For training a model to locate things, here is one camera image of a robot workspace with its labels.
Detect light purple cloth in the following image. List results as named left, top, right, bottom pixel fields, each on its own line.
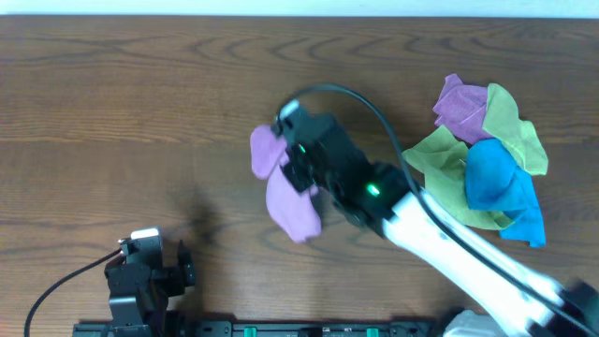
left=250, top=125, right=322, bottom=243

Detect green cloth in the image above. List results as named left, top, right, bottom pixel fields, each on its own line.
left=403, top=83, right=548, bottom=231

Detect blue cloth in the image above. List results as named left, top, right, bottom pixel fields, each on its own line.
left=465, top=139, right=547, bottom=248

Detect dark purple cloth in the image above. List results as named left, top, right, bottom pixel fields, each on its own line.
left=432, top=74, right=492, bottom=144

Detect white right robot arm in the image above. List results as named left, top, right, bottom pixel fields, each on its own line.
left=273, top=101, right=598, bottom=336

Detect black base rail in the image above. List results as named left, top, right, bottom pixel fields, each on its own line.
left=72, top=319, right=446, bottom=337

